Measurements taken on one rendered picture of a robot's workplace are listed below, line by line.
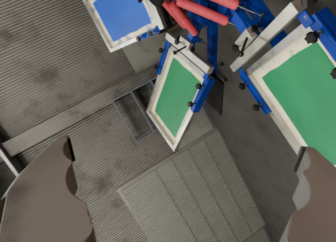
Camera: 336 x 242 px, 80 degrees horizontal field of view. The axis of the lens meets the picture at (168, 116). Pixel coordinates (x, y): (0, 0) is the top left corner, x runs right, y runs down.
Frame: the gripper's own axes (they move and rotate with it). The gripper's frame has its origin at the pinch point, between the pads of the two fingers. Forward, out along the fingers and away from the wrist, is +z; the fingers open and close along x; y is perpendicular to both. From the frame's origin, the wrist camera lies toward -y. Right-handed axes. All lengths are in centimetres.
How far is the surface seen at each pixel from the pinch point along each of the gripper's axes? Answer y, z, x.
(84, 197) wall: 351, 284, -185
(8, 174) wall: 283, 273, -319
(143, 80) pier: 123, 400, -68
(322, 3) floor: -15, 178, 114
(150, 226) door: 438, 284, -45
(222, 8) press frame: -9, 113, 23
